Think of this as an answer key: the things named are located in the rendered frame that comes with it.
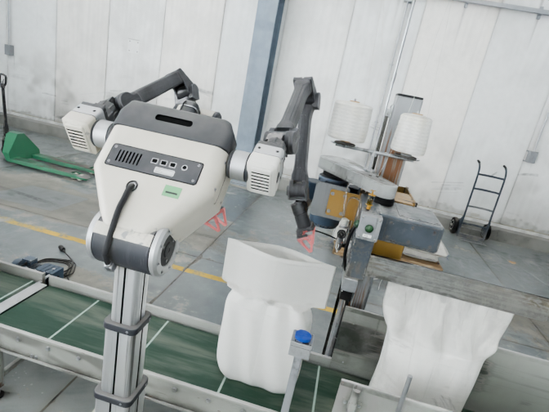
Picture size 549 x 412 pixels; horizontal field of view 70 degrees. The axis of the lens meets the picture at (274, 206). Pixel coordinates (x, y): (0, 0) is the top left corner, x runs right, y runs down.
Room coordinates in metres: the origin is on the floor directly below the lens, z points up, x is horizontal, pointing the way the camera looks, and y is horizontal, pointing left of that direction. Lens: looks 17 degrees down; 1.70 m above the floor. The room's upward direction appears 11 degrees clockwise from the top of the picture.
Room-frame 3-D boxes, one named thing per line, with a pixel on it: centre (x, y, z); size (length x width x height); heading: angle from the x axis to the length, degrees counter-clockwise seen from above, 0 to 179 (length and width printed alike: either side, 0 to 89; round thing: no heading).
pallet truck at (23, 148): (5.29, 3.25, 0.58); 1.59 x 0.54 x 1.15; 82
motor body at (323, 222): (1.86, -0.26, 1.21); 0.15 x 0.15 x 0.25
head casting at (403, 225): (1.46, -0.47, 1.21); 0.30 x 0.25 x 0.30; 82
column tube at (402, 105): (1.89, -0.51, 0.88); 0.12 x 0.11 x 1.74; 172
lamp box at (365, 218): (1.33, -0.34, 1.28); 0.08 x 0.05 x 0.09; 82
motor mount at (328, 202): (1.77, -0.31, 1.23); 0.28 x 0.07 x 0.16; 82
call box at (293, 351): (1.25, -0.20, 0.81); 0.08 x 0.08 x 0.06; 82
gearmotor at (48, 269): (2.09, 1.35, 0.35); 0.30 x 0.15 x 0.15; 82
